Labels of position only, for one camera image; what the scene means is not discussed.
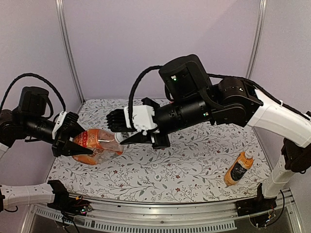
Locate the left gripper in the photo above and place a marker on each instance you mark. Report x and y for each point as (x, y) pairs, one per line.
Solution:
(63, 134)

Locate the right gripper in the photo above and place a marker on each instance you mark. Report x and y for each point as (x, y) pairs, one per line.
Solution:
(140, 137)

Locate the orange tea bottle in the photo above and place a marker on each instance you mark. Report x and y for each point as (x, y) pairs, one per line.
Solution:
(105, 146)

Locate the dark label orange bottle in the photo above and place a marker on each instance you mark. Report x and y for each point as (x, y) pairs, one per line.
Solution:
(240, 166)

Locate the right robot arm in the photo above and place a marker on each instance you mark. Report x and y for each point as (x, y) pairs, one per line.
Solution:
(193, 99)

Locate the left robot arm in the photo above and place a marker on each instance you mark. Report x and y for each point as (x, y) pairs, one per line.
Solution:
(27, 122)

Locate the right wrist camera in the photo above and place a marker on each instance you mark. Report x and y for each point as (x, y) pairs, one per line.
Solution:
(142, 118)

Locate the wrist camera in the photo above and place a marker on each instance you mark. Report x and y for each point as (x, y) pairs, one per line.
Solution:
(58, 123)
(142, 118)

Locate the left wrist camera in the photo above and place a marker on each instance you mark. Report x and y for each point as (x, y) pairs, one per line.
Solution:
(58, 123)

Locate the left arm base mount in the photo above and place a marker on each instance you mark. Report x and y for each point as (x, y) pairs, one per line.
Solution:
(64, 203)

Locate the aluminium front rail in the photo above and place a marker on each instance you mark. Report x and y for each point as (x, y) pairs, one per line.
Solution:
(115, 216)

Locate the left aluminium frame post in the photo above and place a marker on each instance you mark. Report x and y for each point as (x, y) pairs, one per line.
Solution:
(68, 51)

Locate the aluminium frame post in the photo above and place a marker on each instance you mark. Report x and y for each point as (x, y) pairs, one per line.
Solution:
(68, 51)
(257, 37)

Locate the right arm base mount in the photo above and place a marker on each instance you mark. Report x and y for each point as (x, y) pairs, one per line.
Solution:
(257, 205)

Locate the right aluminium frame post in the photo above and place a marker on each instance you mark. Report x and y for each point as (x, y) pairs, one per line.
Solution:
(257, 37)

